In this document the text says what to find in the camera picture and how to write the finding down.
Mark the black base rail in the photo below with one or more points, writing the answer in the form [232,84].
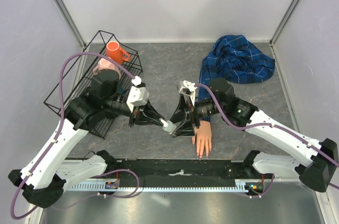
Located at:
[182,171]

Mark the pink mug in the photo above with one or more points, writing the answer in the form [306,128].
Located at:
[104,64]

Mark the black wire dish rack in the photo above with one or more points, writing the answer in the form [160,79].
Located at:
[86,82]

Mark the blue plaid shirt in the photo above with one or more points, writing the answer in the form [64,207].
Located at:
[237,60]

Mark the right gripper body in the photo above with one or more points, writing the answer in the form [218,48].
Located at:
[195,118]

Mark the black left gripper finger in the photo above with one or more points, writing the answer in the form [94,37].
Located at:
[144,119]
[148,113]

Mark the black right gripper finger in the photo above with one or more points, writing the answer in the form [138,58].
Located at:
[181,112]
[185,128]

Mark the mannequin hand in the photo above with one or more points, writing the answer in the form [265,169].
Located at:
[203,139]

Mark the light blue cable duct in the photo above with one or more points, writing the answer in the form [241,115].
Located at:
[104,186]

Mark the aluminium corner post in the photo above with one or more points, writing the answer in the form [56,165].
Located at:
[70,22]
[284,21]

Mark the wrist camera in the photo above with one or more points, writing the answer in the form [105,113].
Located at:
[186,88]
[138,95]

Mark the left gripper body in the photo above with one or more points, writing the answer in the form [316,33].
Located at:
[133,115]

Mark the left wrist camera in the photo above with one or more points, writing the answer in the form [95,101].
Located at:
[138,95]

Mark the aluminium corner post left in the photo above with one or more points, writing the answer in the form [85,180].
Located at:
[70,22]

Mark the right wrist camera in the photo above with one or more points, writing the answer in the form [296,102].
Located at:
[186,88]

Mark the orange mug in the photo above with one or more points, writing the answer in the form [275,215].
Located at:
[116,52]

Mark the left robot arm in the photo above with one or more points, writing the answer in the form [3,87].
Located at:
[42,181]

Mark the aluminium corner post right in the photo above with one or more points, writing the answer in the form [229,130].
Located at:
[284,21]

